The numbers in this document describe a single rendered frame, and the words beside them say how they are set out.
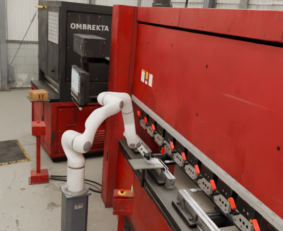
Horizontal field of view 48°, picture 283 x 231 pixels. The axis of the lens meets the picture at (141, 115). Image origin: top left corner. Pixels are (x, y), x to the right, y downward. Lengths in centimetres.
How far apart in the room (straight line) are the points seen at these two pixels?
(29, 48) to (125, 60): 616
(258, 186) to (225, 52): 77
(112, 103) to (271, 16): 117
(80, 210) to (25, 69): 731
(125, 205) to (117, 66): 144
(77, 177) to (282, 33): 153
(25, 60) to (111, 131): 611
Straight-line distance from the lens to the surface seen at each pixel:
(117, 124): 354
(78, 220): 245
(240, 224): 190
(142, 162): 283
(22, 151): 540
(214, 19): 205
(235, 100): 184
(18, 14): 923
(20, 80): 945
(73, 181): 230
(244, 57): 180
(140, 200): 304
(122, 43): 336
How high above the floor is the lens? 222
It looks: 17 degrees down
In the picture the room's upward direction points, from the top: 6 degrees clockwise
